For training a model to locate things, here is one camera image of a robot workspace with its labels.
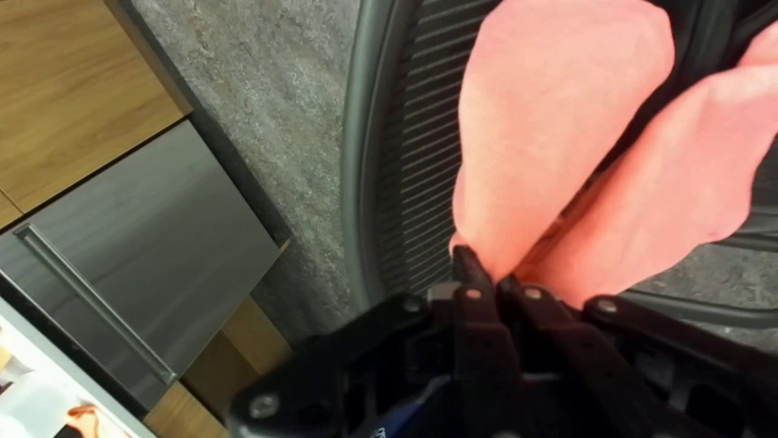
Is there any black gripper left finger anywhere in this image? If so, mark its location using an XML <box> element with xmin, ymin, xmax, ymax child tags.
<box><xmin>452</xmin><ymin>246</ymin><xmax>525</xmax><ymax>438</ymax></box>

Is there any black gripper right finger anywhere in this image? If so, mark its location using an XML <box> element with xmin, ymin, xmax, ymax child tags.
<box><xmin>498</xmin><ymin>279</ymin><xmax>720</xmax><ymax>438</ymax></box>

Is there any pink cloth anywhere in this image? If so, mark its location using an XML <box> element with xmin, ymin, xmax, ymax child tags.
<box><xmin>452</xmin><ymin>0</ymin><xmax>778</xmax><ymax>307</ymax></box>

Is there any black mesh office chair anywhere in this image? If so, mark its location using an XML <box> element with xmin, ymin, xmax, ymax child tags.
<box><xmin>343</xmin><ymin>0</ymin><xmax>775</xmax><ymax>302</ymax></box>

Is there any wooden steel cabinet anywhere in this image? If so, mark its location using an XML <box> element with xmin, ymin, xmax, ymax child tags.
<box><xmin>0</xmin><ymin>0</ymin><xmax>280</xmax><ymax>438</ymax></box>

